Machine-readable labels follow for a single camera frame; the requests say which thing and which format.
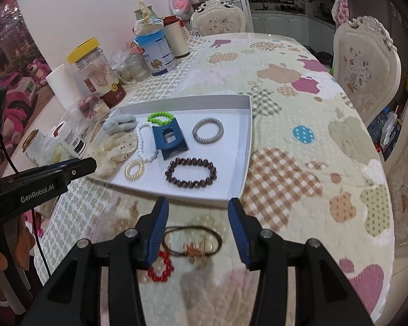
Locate paper towel roll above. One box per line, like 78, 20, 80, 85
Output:
46, 64, 85, 104

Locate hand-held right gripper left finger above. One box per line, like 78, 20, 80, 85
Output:
18, 196, 171, 326

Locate red item in plastic bag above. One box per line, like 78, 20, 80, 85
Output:
78, 94, 103, 118

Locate brown bead bracelet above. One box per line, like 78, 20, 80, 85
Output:
165, 157, 217, 190

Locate black cable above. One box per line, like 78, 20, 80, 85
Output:
0, 134, 53, 281

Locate person's left hand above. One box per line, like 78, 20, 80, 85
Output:
0, 215, 36, 301

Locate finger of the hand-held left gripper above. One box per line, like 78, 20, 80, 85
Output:
37, 157, 97, 186

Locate white kitchen cabinets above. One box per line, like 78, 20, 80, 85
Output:
248, 7, 337, 53

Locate cream dotted scrunchie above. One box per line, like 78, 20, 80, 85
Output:
88, 131, 138, 177

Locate green bead bracelet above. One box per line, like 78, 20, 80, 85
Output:
147, 111, 175, 127

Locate grey braided bracelet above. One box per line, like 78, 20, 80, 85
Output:
193, 117, 224, 144

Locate gold spiral hair tie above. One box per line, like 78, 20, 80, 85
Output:
124, 158, 146, 179

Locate red bead bracelet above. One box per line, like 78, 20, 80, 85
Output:
147, 249, 174, 282

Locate white bead bracelet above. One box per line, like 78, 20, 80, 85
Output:
135, 121, 160, 163

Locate blue and white can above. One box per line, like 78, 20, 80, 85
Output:
135, 29, 177, 76

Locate quilted patchwork tablecloth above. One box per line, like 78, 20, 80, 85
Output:
34, 32, 395, 326

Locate dark hair tie with charm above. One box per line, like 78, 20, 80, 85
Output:
161, 226, 223, 265

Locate small glass jar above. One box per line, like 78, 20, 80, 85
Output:
124, 54, 151, 82

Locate cream cylinder can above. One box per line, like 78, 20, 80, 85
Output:
162, 16, 190, 58

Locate cream carved chair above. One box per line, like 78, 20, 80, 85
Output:
332, 16, 402, 126
382, 92, 408, 259
190, 0, 247, 36

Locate crumpled plastic bag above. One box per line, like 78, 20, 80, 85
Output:
132, 0, 166, 36

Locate white cardboard box tray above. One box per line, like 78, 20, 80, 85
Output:
93, 95, 253, 210

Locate light blue scrunchie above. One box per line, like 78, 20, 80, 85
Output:
103, 114, 137, 133

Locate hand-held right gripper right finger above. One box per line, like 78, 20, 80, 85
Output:
227, 197, 375, 326

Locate white bottle with red cap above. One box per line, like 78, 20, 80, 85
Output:
52, 121, 86, 158

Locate gold rimmed tin can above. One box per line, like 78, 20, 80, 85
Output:
22, 129, 50, 164

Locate clear jar with yellow lid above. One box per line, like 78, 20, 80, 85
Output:
67, 38, 127, 109

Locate blue hair claw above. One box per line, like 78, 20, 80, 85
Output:
152, 117, 190, 161

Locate clear bag with yellow contents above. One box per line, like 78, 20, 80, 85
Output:
42, 139, 72, 164

